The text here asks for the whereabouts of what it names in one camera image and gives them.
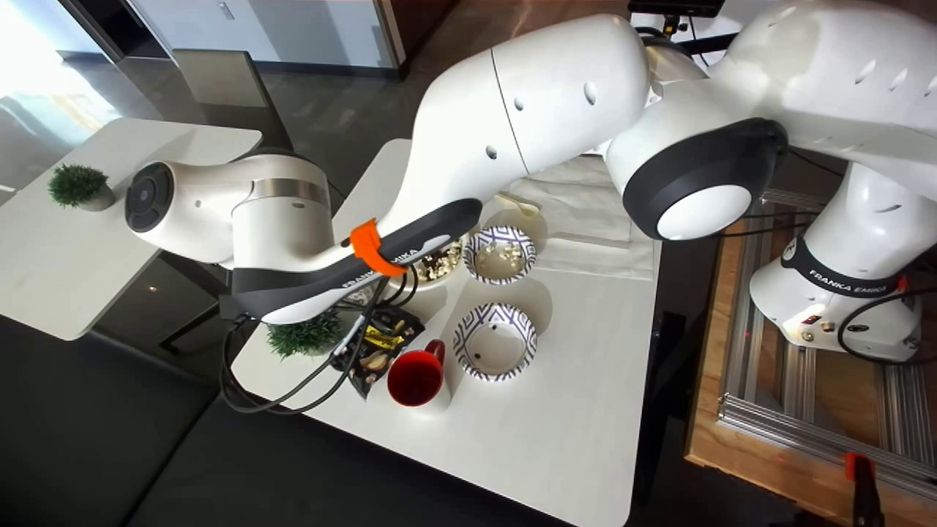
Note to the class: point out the wooden base board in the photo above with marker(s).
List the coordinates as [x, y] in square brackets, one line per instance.
[714, 428]

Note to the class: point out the bar clamp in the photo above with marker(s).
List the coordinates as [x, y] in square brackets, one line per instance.
[864, 488]

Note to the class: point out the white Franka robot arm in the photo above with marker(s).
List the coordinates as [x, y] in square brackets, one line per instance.
[545, 98]

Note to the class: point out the white cloth towel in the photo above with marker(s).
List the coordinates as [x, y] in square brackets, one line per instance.
[586, 258]

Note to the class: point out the small green potted plant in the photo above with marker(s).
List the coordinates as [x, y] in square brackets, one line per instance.
[77, 183]

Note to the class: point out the red and white mug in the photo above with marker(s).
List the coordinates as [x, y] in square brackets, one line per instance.
[415, 378]

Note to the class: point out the black camera stand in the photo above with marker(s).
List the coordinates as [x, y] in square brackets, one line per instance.
[674, 3]

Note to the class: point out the blue patterned bowl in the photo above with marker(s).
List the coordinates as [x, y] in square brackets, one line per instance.
[500, 255]
[495, 341]

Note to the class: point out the dark snack packet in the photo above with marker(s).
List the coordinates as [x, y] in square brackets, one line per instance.
[377, 341]

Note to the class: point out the dark upholstered bench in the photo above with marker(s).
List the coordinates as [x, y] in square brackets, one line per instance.
[148, 457]

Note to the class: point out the white side table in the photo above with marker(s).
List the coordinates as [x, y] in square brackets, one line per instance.
[61, 265]

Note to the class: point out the aluminium profile frame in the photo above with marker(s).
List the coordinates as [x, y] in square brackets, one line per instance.
[780, 389]

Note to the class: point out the grey box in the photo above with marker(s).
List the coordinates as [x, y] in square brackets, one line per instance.
[222, 76]

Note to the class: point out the white dinner plate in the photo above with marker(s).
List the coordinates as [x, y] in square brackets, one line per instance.
[440, 266]

